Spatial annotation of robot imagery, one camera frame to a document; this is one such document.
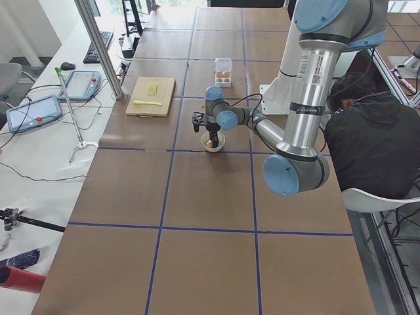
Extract teach pendant tablet near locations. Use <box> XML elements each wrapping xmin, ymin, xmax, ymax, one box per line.
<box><xmin>6</xmin><ymin>95</ymin><xmax>62</xmax><ymax>133</ymax></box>

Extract white bowl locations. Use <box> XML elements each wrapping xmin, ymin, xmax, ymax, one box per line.
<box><xmin>201</xmin><ymin>131</ymin><xmax>226</xmax><ymax>152</ymax></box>

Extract teach pendant tablet far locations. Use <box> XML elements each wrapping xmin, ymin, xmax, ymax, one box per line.
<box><xmin>64</xmin><ymin>70</ymin><xmax>101</xmax><ymax>102</ymax></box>

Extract red cylinder bottle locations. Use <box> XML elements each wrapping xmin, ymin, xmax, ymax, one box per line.
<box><xmin>1</xmin><ymin>265</ymin><xmax>46</xmax><ymax>293</ymax></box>

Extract wooden cutting board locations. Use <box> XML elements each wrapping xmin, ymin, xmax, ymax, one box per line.
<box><xmin>125</xmin><ymin>77</ymin><xmax>175</xmax><ymax>117</ymax></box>

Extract clear plastic egg carton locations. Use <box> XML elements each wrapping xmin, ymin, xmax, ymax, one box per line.
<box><xmin>214</xmin><ymin>57</ymin><xmax>232</xmax><ymax>87</ymax></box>

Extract aluminium frame post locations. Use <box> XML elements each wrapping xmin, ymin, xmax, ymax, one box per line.
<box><xmin>74</xmin><ymin>0</ymin><xmax>124</xmax><ymax>100</ymax></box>

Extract person in black jacket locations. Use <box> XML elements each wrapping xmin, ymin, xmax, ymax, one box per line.
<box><xmin>325</xmin><ymin>73</ymin><xmax>419</xmax><ymax>199</ymax></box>

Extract black computer mouse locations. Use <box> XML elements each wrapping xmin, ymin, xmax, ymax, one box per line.
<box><xmin>60</xmin><ymin>62</ymin><xmax>76</xmax><ymax>71</ymax></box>

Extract grabber stick green tip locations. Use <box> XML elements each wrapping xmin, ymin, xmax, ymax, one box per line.
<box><xmin>54</xmin><ymin>67</ymin><xmax>98</xmax><ymax>163</ymax></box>

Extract yellow plastic knife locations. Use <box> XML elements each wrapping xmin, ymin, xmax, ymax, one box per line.
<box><xmin>133</xmin><ymin>100</ymin><xmax>163</xmax><ymax>106</ymax></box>

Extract black keyboard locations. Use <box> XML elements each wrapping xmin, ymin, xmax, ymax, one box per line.
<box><xmin>82</xmin><ymin>31</ymin><xmax>114</xmax><ymax>64</ymax></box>

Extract white chair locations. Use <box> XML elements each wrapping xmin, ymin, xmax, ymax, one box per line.
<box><xmin>342</xmin><ymin>188</ymin><xmax>419</xmax><ymax>213</ymax></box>

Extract yellow lemon slices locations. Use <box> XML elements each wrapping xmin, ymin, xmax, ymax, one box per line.
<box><xmin>146</xmin><ymin>80</ymin><xmax>159</xmax><ymax>95</ymax></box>

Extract teach pendant tablet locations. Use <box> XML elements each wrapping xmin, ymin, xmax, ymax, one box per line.
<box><xmin>6</xmin><ymin>95</ymin><xmax>62</xmax><ymax>133</ymax></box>
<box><xmin>64</xmin><ymin>70</ymin><xmax>101</xmax><ymax>102</ymax></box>

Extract blue patterned cloth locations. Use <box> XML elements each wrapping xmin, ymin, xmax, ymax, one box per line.
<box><xmin>1</xmin><ymin>249</ymin><xmax>40</xmax><ymax>269</ymax></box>

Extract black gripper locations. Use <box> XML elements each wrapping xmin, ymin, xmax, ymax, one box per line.
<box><xmin>206</xmin><ymin>123</ymin><xmax>220</xmax><ymax>148</ymax></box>

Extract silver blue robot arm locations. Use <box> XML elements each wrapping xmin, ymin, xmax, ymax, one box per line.
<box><xmin>192</xmin><ymin>1</ymin><xmax>388</xmax><ymax>196</ymax></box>

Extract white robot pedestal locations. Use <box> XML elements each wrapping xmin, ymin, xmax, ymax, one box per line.
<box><xmin>260</xmin><ymin>1</ymin><xmax>302</xmax><ymax>115</ymax></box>

